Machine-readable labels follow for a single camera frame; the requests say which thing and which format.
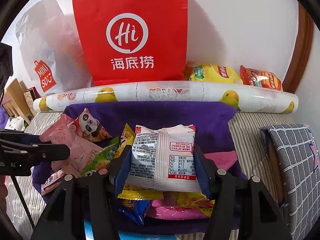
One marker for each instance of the white red snack packet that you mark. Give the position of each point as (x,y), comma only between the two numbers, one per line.
(166,156)

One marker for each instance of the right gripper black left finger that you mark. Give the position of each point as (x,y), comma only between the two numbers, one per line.
(64,214)

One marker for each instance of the pink peach candy packet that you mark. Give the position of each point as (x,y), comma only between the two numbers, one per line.
(82,151)

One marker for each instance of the green snack packet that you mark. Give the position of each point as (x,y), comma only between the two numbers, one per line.
(102,159)

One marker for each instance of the red paper shopping bag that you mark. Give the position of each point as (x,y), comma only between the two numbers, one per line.
(133,40)

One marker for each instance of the yellow chips bag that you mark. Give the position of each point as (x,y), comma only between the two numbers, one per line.
(206,72)

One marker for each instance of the patterned brown box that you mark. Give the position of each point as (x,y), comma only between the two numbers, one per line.
(30,96)

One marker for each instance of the small red white candy packet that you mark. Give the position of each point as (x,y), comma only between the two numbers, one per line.
(52,182)

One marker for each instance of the rolled lemon print mat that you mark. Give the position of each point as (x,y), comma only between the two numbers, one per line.
(242,97)

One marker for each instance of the small blue snack packet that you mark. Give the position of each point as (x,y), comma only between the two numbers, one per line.
(135,210)

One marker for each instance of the blue tissue pack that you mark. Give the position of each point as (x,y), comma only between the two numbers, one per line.
(128,235)

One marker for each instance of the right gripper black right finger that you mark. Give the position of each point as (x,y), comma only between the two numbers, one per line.
(260,217)

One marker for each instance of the person's left hand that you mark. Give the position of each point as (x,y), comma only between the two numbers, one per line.
(3,194)

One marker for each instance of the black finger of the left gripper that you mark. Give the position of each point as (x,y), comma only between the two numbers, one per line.
(31,155)
(12,138)

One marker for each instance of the red chips bag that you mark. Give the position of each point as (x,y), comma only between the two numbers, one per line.
(260,78)

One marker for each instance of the panda face snack packet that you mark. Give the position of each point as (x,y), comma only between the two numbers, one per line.
(88,127)

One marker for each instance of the brown wooden door frame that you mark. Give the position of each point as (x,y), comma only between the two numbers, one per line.
(301,52)

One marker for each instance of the purple towel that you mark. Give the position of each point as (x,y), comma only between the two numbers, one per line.
(212,135)

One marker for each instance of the white spotted pillow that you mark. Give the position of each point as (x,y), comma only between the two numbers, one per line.
(16,123)

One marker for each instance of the grey checked folded cloth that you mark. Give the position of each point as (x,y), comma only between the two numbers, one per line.
(298,159)

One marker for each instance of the yellow triangular snack packet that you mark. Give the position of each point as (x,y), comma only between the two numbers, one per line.
(135,188)

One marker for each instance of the white Miniso plastic bag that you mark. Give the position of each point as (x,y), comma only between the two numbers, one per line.
(51,50)

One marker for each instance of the striped quilted mattress cover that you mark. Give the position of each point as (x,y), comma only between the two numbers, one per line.
(249,146)

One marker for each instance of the pink yellow sweet potato sticks bag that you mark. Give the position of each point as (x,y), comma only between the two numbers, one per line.
(189,205)

